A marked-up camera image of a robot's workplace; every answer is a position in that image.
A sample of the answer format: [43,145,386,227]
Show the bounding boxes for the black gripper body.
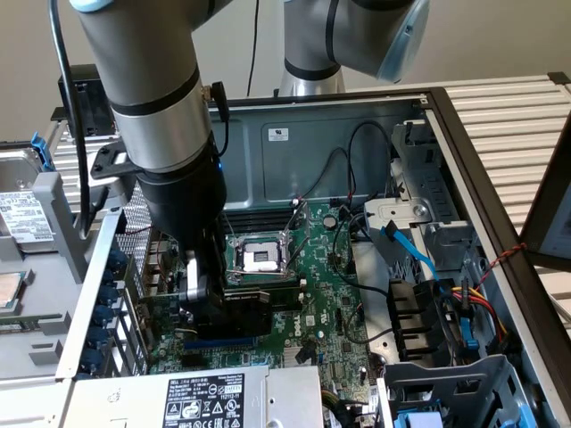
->
[135,142,228,309]

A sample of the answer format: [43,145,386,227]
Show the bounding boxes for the black green graphics card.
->
[133,283,272,339]

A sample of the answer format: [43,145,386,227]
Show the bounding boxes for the thin metal locking lever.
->
[224,211,240,245]
[287,235,311,280]

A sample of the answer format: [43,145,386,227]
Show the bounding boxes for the grey open PC case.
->
[55,86,571,428]

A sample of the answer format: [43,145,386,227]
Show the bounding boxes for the CPU socket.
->
[222,231,299,285]

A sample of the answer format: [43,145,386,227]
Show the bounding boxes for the metal socket cover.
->
[281,199,312,244]

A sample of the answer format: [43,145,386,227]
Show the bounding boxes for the black box device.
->
[50,64,120,137]

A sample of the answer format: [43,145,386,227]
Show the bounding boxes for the green RAM stick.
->
[266,284,302,312]
[0,314,63,335]

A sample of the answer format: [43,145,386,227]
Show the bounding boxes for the blue expansion slot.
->
[185,339,256,351]

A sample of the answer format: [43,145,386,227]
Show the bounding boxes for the green motherboard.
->
[141,202,372,400]

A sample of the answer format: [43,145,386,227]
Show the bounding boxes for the grey plastic parts rack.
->
[0,171,120,380]

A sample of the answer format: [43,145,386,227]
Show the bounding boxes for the small finned chipset heatsink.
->
[283,345,313,367]

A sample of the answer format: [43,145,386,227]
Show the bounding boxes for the silver CPU chip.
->
[0,269,26,311]

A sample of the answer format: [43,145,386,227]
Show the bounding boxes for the grey power supply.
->
[57,365,325,428]

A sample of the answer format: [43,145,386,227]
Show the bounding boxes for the silver metal disk bay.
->
[363,119,481,286]

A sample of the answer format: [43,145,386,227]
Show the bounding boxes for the black plastic fan shroud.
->
[385,278,452,363]

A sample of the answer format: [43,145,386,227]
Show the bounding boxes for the grey metal disk bay cage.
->
[377,354,543,428]

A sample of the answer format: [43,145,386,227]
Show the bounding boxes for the blue plastic disk carrier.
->
[394,408,447,428]

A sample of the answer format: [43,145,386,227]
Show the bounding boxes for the dark framed side panel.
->
[519,118,571,268]

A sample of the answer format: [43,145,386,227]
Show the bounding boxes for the black table end cap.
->
[547,70,571,97]

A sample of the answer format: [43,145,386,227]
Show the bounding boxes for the red black twisted wire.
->
[123,224,179,286]
[475,243,530,291]

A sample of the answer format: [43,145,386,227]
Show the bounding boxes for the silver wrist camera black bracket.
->
[88,141,140,204]

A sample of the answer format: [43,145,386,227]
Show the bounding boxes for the thick black camera cable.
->
[47,0,111,240]

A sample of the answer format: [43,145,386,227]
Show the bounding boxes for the black angled connector cable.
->
[200,81,231,157]

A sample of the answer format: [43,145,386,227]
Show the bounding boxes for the thin black wire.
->
[346,119,394,210]
[307,147,350,200]
[332,212,390,298]

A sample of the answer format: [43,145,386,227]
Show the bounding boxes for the hard disk with blue bracket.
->
[0,131,62,255]

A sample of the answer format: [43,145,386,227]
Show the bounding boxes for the thin black hanging cable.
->
[247,0,261,97]

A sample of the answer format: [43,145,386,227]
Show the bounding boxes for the blue flat SATA wire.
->
[381,220,447,293]

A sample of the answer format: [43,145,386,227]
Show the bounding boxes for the yellow black wire bundle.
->
[321,388,380,418]

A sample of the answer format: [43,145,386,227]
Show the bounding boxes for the multicolour disk power wire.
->
[439,276,512,356]

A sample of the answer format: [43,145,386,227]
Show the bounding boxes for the blue wire with blue plug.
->
[458,311,479,354]

